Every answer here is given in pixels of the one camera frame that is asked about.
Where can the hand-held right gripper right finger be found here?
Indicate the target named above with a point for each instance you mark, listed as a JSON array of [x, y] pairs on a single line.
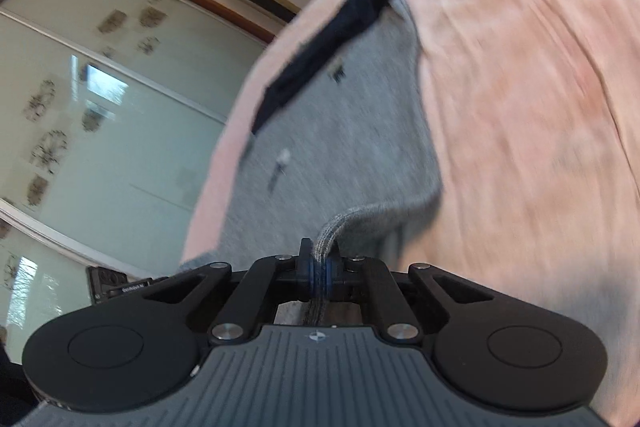
[[380, 292]]

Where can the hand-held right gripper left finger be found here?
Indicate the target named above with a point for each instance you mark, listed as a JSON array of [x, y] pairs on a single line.
[[250, 292]]

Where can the grey and navy knit sweater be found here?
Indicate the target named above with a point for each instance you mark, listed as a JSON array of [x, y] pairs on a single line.
[[340, 132]]

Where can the white floral wardrobe door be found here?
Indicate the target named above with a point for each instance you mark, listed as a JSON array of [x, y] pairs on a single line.
[[125, 132]]

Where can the pink bed sheet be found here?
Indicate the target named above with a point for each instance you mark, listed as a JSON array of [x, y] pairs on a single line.
[[525, 82]]

